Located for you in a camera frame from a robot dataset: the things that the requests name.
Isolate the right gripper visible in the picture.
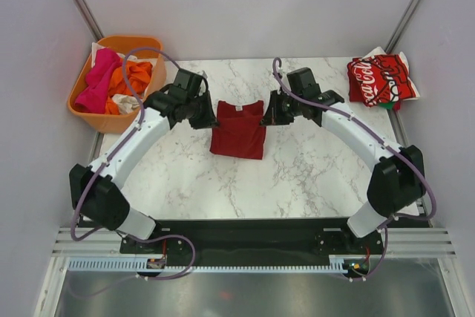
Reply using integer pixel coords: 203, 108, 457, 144
261, 90, 304, 126

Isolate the red coca cola t shirt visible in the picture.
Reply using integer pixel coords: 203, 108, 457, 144
347, 53, 420, 111

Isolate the white t shirt in basket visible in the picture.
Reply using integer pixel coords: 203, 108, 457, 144
86, 42, 157, 115

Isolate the orange t shirt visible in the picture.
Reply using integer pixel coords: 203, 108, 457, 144
105, 61, 153, 115

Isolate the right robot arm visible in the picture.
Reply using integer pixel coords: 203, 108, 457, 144
261, 68, 427, 253

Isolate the pink t shirt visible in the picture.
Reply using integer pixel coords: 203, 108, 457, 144
74, 48, 122, 114

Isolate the dark red t shirt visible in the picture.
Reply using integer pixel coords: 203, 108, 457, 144
209, 100, 266, 160

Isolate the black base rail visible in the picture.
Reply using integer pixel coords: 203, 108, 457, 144
120, 218, 382, 267

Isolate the aluminium frame profile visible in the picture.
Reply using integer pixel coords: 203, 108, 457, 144
52, 228, 456, 258

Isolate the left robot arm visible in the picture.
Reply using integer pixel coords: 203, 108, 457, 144
69, 68, 218, 252

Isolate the white slotted cable duct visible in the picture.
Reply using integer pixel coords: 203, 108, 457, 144
67, 255, 359, 274

